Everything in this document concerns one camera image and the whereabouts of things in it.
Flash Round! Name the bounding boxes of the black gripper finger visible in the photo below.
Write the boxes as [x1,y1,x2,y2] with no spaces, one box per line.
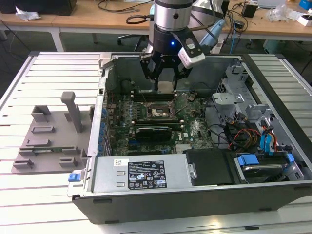
[171,61,194,90]
[139,55,163,91]

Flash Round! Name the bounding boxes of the silver CPU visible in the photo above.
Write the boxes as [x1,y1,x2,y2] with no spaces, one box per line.
[157,81,175,95]

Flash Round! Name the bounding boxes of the metal socket cover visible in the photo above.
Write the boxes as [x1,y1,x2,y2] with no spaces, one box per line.
[171,93,190,115]

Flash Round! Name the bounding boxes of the CPU socket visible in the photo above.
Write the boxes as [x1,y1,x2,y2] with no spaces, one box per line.
[145,101,177,120]

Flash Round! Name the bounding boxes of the office chair base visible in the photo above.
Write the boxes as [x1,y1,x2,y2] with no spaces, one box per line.
[117,33,153,52]

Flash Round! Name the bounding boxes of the silver metal drive cage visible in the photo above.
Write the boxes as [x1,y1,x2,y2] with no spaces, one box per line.
[211,62,275,127]

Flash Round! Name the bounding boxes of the green motherboard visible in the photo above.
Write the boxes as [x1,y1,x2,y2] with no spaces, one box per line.
[106,90,216,156]

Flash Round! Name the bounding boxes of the black graphics card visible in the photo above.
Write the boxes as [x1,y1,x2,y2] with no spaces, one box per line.
[131,124,173,142]

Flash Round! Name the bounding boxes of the silver chipset heatsink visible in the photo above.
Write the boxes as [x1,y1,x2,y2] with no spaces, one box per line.
[175,143,194,155]

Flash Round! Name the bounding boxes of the wooden desk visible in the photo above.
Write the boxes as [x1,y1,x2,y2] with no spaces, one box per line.
[0,0,312,53]

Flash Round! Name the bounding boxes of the black power adapter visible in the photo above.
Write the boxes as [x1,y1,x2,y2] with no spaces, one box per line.
[241,3,258,18]

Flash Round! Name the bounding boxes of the grey parts rack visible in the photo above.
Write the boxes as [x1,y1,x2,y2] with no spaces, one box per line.
[11,91,95,174]

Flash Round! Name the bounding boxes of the hard disk in blue carrier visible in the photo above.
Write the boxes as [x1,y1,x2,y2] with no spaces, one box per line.
[234,153,297,185]

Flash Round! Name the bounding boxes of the grey flat device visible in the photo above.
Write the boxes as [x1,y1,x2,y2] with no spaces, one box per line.
[258,0,286,8]

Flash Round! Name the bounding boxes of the silver power supply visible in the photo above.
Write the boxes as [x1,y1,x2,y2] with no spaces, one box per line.
[90,156,193,193]

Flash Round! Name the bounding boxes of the clear plastic bags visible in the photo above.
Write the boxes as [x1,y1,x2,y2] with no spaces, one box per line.
[267,3,303,22]

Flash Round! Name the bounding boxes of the large black box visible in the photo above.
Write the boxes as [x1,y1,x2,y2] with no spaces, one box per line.
[0,0,78,15]

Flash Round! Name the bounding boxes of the white open box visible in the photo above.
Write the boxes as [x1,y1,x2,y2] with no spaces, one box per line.
[296,13,312,26]

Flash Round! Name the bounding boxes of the blue case latch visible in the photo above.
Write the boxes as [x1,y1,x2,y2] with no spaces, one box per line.
[67,172,81,183]

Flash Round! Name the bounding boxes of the white crumpled paper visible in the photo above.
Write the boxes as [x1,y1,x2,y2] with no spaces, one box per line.
[15,6,41,21]

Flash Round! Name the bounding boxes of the green RAM stick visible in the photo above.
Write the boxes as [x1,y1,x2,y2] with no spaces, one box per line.
[33,146,75,155]

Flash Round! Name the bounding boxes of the black open PC case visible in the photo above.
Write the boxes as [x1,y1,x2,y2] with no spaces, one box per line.
[67,52,312,225]

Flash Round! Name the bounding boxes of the white camera box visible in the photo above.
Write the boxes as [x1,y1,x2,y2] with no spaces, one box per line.
[177,36,206,69]

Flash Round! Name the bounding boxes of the red power wire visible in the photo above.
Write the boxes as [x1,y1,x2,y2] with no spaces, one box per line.
[231,128,261,147]

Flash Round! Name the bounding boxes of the yellow power wire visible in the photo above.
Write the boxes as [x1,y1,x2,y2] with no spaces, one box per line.
[245,133,259,149]

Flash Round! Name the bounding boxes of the blue flat data wire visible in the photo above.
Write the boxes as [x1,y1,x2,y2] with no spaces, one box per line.
[259,129,277,156]

